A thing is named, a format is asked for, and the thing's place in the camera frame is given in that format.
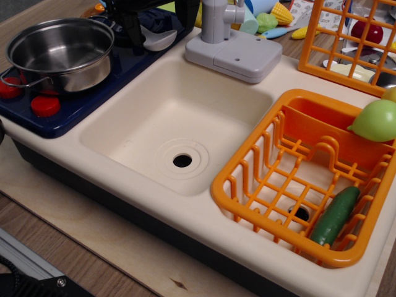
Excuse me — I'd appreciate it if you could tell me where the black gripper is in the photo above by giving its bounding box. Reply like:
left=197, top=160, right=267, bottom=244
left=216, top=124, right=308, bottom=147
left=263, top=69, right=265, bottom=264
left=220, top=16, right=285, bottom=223
left=105, top=0, right=200, bottom=47

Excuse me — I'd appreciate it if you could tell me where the grey spoon with blue handle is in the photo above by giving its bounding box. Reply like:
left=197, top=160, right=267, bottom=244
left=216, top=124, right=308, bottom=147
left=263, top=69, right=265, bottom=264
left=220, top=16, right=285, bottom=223
left=140, top=25, right=178, bottom=52

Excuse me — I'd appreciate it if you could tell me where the stainless steel pan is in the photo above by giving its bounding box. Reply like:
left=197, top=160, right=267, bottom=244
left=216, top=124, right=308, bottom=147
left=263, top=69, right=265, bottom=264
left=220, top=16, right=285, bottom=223
left=1, top=18, right=115, bottom=95

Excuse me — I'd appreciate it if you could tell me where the yellow toy cup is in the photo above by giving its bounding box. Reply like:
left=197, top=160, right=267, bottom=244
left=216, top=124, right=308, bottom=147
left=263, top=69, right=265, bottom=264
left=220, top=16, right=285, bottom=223
left=194, top=1, right=203, bottom=28

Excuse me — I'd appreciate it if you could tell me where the orange toy piece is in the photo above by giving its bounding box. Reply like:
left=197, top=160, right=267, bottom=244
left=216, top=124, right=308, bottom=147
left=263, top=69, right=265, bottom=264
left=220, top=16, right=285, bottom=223
left=81, top=3, right=105, bottom=18

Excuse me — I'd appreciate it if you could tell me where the teal plastic cup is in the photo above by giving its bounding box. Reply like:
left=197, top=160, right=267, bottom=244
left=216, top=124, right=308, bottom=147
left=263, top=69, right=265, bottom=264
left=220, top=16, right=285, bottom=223
left=239, top=9, right=259, bottom=35

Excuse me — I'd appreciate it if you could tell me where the grey toy faucet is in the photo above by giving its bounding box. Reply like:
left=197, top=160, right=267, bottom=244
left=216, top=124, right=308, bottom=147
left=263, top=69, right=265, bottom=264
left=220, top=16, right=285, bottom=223
left=186, top=0, right=283, bottom=84

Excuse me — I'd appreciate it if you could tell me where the green toy lettuce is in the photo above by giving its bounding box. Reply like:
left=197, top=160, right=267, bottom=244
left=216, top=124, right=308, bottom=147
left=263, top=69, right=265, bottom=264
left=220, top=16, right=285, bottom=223
left=256, top=12, right=278, bottom=33

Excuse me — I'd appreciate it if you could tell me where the yellow toy corn cob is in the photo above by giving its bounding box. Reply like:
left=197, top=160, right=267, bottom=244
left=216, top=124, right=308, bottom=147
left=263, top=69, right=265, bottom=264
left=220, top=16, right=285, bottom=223
left=270, top=2, right=293, bottom=25

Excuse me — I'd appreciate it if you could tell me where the cream toy sink unit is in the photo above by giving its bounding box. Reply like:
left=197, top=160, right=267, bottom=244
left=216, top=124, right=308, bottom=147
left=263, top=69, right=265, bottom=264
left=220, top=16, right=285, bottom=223
left=4, top=43, right=395, bottom=296

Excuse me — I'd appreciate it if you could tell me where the small yellow corn piece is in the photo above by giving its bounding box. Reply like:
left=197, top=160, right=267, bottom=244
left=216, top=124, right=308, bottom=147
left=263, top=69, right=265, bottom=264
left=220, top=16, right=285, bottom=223
left=291, top=26, right=308, bottom=40

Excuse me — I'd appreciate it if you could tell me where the right red stove knob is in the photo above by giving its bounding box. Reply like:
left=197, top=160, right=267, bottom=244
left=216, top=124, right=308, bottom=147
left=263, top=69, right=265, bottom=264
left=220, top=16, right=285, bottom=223
left=30, top=95, right=61, bottom=118

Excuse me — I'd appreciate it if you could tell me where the red stove knob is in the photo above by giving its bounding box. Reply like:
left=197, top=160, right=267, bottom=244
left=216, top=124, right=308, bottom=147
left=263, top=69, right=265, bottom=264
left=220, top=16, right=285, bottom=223
left=30, top=95, right=61, bottom=118
left=0, top=77, right=22, bottom=99

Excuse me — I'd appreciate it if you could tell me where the dark blue toy stove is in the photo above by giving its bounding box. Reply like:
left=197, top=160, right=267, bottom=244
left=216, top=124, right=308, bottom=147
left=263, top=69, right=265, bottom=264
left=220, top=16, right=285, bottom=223
left=1, top=6, right=190, bottom=139

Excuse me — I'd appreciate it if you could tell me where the left red stove knob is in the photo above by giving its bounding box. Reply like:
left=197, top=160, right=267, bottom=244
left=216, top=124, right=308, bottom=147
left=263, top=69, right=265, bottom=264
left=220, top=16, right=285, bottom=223
left=0, top=77, right=22, bottom=99

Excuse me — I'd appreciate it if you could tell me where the orange upright grid rack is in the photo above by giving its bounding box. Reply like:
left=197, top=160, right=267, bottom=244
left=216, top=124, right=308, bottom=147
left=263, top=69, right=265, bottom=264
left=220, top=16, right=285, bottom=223
left=298, top=1, right=395, bottom=97

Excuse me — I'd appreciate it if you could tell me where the cream toy plate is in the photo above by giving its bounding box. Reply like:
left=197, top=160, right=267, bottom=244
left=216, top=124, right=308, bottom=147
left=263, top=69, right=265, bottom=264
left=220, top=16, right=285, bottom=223
left=329, top=62, right=376, bottom=84

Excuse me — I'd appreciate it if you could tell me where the dark red toy apple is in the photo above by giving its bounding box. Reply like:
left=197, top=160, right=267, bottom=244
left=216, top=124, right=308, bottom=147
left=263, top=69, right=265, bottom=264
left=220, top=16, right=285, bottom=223
left=350, top=20, right=384, bottom=47

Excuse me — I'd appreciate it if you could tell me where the orange dish rack basket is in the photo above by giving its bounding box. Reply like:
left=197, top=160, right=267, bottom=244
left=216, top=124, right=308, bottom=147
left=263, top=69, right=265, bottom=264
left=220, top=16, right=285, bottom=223
left=211, top=89, right=395, bottom=267

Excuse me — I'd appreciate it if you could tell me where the steel pot lid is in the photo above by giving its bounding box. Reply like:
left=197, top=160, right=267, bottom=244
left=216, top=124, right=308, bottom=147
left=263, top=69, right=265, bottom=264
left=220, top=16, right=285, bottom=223
left=341, top=47, right=395, bottom=74

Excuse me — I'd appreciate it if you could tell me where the light green toy pear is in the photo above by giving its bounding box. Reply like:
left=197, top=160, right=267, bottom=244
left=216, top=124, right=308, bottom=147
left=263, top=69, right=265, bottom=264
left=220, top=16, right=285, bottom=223
left=347, top=100, right=395, bottom=142

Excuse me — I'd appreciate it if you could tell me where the plywood base board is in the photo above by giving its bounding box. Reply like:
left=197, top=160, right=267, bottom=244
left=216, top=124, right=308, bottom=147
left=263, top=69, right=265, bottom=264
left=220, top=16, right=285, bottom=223
left=0, top=0, right=396, bottom=297

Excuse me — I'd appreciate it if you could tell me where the green toy cucumber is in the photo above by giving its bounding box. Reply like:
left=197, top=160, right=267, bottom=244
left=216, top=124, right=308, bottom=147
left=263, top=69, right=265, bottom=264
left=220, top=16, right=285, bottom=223
left=310, top=186, right=361, bottom=246

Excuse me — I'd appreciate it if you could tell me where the blue handled toy utensil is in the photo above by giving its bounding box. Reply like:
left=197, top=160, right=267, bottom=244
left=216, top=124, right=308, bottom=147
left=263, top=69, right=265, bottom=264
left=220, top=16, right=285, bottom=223
left=260, top=26, right=300, bottom=40

